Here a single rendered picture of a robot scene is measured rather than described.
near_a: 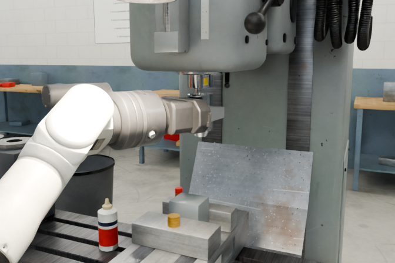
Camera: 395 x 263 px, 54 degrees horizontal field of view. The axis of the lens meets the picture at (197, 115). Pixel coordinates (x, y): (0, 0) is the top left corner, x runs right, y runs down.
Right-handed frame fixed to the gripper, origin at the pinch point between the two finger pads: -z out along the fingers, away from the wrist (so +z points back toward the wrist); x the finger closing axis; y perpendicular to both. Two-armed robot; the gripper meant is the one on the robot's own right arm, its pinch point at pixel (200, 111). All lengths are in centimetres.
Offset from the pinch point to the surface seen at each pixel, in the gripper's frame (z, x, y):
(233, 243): -7.0, -2.4, 26.6
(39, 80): -169, 554, 23
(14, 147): 19.6, 42.7, 11.4
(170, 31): 11.6, -6.2, -13.2
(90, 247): 11.5, 21.5, 30.5
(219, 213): -3.8, -1.6, 19.7
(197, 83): 2.0, -1.4, -5.2
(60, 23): -205, 553, -64
